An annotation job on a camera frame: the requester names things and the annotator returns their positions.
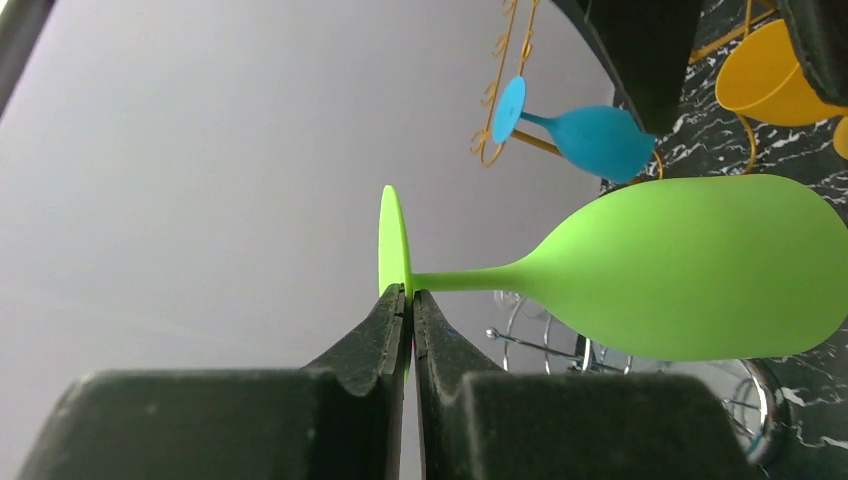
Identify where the gold wire glass rack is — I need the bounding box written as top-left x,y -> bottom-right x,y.
471,1 -> 778,167

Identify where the chrome spiral glass rack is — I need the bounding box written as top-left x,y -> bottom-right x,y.
486,290 -> 789,467

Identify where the orange plastic goblet far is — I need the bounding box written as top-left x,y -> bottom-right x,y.
832,116 -> 848,160

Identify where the blue plastic goblet back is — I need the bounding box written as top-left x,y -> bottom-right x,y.
491,76 -> 656,183

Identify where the green plastic goblet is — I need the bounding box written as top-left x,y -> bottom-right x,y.
378,174 -> 847,362

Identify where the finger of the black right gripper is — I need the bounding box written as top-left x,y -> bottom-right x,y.
553,0 -> 703,136
778,0 -> 847,107

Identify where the orange plastic goblet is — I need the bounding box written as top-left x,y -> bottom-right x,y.
715,19 -> 847,127
832,116 -> 848,160

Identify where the orange plastic goblet near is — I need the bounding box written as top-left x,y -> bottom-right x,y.
715,19 -> 847,127

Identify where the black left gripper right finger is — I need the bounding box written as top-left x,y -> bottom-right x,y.
411,291 -> 755,479

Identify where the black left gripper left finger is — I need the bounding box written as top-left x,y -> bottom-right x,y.
19,285 -> 408,479

